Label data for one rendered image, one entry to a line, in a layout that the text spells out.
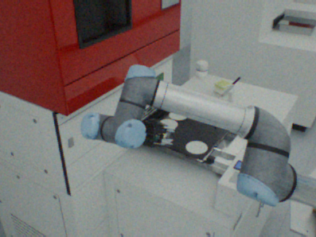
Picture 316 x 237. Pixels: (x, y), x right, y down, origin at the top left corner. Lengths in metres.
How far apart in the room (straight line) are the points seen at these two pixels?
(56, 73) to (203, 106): 0.52
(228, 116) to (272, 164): 0.17
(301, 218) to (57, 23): 1.14
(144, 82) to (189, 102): 0.13
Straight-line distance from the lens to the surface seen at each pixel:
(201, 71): 2.10
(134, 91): 0.88
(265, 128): 0.93
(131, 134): 0.85
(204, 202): 1.45
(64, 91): 1.19
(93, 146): 1.48
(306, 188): 1.04
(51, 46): 1.14
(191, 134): 1.69
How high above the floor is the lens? 1.84
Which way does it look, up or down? 31 degrees down
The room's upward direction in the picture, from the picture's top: straight up
